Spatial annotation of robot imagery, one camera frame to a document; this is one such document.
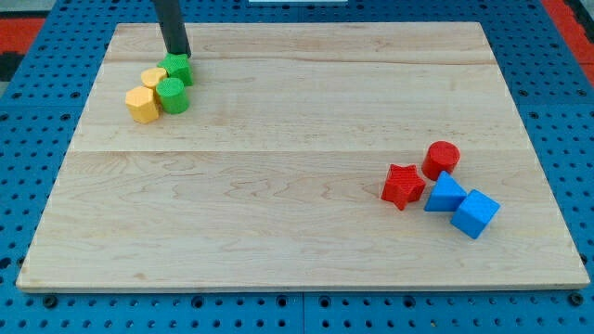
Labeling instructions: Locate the light wooden board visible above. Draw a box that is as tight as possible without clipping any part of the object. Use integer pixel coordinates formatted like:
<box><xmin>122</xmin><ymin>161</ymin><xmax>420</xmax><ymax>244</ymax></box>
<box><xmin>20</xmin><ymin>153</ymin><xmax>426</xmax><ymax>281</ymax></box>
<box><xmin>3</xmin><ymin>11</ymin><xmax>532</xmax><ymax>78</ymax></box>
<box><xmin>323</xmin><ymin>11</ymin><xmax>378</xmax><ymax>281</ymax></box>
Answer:
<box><xmin>17</xmin><ymin>22</ymin><xmax>590</xmax><ymax>293</ymax></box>

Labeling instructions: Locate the red cylinder block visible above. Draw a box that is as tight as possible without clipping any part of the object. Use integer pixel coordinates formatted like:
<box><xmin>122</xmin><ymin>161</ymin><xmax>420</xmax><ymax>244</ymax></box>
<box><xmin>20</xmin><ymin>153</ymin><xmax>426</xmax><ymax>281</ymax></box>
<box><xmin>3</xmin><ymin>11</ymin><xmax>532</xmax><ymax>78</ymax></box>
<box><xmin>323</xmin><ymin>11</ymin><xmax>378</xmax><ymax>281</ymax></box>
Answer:
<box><xmin>421</xmin><ymin>141</ymin><xmax>461</xmax><ymax>181</ymax></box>

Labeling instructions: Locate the yellow heart block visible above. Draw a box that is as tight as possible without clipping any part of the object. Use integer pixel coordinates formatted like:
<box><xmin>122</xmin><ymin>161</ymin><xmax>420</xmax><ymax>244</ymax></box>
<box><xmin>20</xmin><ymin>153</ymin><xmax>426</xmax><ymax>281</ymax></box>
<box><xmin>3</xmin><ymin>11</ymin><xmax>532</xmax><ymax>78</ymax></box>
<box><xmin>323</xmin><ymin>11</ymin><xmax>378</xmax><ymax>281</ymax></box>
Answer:
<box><xmin>140</xmin><ymin>67</ymin><xmax>168</xmax><ymax>90</ymax></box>

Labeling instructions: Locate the green cylinder block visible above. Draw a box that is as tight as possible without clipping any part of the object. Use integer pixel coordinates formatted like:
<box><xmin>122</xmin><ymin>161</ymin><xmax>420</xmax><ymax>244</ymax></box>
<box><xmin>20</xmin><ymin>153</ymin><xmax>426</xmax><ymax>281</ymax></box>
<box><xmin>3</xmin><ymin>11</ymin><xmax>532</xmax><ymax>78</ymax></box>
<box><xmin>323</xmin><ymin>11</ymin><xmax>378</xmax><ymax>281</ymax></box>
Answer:
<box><xmin>156</xmin><ymin>78</ymin><xmax>189</xmax><ymax>114</ymax></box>

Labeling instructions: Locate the green star block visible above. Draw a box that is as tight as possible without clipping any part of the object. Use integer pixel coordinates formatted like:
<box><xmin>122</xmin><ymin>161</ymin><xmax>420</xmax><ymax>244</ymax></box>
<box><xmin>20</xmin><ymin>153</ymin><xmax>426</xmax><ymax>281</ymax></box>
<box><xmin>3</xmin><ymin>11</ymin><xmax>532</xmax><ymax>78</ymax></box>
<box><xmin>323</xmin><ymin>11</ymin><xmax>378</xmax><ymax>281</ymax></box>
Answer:
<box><xmin>158</xmin><ymin>53</ymin><xmax>194</xmax><ymax>86</ymax></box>

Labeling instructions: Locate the yellow hexagon block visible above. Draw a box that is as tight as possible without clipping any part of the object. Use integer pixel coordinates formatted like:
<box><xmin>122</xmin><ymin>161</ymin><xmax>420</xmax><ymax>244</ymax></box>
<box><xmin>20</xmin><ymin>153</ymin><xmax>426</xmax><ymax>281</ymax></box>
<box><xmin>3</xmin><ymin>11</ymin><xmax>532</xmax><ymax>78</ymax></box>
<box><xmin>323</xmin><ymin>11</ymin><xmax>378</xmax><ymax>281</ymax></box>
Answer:
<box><xmin>125</xmin><ymin>86</ymin><xmax>160</xmax><ymax>123</ymax></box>

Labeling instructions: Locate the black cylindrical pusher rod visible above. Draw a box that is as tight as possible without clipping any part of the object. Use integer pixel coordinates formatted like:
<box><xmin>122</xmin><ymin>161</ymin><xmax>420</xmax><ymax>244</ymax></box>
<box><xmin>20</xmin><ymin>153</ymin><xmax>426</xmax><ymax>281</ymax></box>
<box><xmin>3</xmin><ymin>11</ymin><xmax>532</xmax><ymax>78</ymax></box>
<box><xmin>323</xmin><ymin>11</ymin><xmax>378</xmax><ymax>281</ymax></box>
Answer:
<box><xmin>153</xmin><ymin>0</ymin><xmax>191</xmax><ymax>58</ymax></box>

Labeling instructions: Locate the blue triangle block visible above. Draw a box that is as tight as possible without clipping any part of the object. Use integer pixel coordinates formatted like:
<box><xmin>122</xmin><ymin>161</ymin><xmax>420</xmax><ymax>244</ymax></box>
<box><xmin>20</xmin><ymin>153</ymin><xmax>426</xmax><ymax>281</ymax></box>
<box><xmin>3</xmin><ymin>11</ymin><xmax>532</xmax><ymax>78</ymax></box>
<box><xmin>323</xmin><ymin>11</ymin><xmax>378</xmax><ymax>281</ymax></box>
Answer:
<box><xmin>424</xmin><ymin>172</ymin><xmax>468</xmax><ymax>212</ymax></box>

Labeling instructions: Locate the blue cube block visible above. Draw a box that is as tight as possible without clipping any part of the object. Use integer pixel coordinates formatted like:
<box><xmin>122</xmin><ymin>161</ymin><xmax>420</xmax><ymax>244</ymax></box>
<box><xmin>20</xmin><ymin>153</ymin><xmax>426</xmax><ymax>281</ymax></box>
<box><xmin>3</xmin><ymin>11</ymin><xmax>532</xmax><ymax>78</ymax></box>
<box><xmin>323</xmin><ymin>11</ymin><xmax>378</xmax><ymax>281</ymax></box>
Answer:
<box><xmin>450</xmin><ymin>189</ymin><xmax>500</xmax><ymax>239</ymax></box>

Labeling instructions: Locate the red star block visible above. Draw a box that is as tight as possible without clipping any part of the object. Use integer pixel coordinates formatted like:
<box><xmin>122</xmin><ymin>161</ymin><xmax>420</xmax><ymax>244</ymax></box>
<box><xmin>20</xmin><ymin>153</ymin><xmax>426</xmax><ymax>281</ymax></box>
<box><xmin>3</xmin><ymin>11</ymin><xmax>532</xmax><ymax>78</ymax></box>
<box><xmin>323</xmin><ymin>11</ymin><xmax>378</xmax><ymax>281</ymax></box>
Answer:
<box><xmin>381</xmin><ymin>164</ymin><xmax>426</xmax><ymax>211</ymax></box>

